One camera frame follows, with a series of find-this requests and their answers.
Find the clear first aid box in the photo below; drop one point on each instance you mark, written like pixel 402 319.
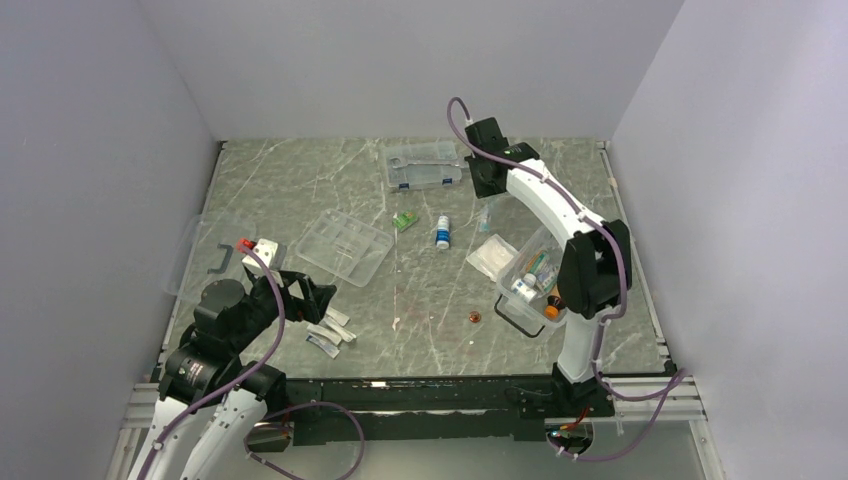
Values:
pixel 528 318

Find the white sachet top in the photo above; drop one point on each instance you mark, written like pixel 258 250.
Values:
pixel 333 316

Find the blue printed sachet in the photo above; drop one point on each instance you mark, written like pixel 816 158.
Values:
pixel 325 345

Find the small green box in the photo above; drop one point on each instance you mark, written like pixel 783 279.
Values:
pixel 404 220

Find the brown bottle orange cap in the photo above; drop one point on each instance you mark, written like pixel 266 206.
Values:
pixel 554 307

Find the teal carded blister pack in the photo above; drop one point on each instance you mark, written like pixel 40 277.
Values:
pixel 485 218

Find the teal striped packet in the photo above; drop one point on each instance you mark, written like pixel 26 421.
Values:
pixel 541 271

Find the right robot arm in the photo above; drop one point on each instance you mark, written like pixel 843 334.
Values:
pixel 595 273

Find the clear divided organizer tray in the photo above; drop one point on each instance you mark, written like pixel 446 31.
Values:
pixel 345 247

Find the clear screw box blue latches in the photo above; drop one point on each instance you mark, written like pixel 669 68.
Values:
pixel 422 165

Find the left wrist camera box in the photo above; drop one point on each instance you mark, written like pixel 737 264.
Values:
pixel 269 252

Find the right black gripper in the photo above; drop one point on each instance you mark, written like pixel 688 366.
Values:
pixel 481 190

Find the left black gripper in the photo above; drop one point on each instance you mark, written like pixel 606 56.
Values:
pixel 312 304

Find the black base frame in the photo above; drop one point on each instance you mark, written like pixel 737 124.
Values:
pixel 320 411

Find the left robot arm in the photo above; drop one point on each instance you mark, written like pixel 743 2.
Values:
pixel 207 397

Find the white gauze pad packet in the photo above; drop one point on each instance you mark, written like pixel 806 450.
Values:
pixel 492 256

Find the white bottle blue label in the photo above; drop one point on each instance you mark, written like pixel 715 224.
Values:
pixel 443 237

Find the small white pill bottle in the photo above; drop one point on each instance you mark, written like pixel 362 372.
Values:
pixel 524 288

